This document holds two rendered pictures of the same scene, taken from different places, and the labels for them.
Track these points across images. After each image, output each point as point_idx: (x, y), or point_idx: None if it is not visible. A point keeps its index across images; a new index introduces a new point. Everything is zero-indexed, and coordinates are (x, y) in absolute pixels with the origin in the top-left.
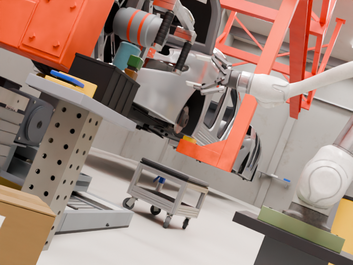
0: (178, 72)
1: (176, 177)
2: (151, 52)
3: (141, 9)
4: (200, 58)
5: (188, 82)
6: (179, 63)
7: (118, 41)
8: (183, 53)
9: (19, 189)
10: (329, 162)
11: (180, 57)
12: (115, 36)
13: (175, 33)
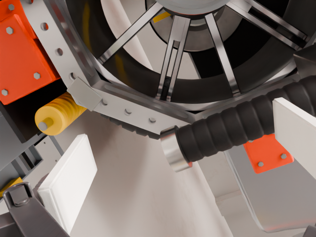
0: (164, 143)
1: None
2: (253, 146)
3: (308, 44)
4: (285, 128)
5: (71, 144)
6: (203, 122)
7: (220, 92)
8: (254, 98)
9: None
10: None
11: (234, 107)
12: (228, 86)
13: (304, 49)
